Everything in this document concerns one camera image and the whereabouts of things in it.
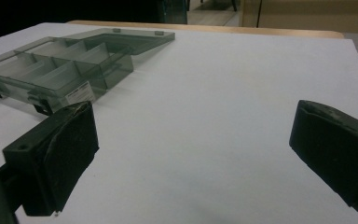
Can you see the light wooden table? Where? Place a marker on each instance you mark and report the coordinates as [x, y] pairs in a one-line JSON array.
[[223, 29]]

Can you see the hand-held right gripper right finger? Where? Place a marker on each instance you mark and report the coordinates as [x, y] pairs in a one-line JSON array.
[[338, 149]]

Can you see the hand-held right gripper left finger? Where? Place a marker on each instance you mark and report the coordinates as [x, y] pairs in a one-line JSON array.
[[59, 152]]

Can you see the beige cabinet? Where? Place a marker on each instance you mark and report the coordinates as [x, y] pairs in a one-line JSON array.
[[310, 14]]

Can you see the clear plastic compartment organizer box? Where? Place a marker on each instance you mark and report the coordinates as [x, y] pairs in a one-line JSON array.
[[71, 65]]

